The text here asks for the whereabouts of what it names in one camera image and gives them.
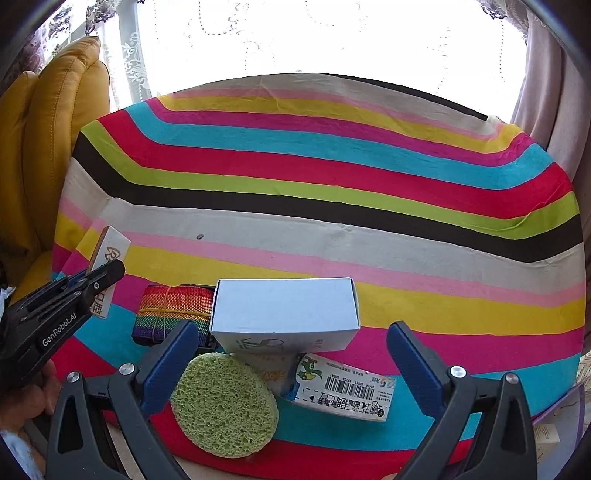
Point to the yellow printed packet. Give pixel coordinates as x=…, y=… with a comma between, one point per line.
x=265, y=369

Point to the person's left hand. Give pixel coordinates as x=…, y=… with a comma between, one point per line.
x=32, y=397

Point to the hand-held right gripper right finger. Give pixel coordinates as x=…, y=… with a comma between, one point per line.
x=415, y=364

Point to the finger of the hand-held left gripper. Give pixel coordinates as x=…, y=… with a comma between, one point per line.
x=51, y=290
x=106, y=273

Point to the floral patterned curtain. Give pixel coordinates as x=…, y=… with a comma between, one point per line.
x=60, y=23

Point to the round green sponge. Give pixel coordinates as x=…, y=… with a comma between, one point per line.
x=224, y=406

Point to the beige drape curtain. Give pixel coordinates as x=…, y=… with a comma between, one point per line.
x=540, y=83

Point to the white packet with barcode label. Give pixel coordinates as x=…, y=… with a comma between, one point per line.
x=341, y=387

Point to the translucent purple bag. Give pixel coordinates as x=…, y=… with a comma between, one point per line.
x=558, y=415

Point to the white box with line drawing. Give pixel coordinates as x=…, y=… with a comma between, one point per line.
x=286, y=311

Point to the white and tan box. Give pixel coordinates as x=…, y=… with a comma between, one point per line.
x=113, y=249

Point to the yellow leather sofa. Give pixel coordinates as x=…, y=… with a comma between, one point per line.
x=55, y=138

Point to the white lace curtain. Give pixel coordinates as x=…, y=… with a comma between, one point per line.
x=300, y=37

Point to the colourful striped rug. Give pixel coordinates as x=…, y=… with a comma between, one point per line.
x=323, y=194

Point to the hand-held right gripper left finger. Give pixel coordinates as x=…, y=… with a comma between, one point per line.
x=166, y=364

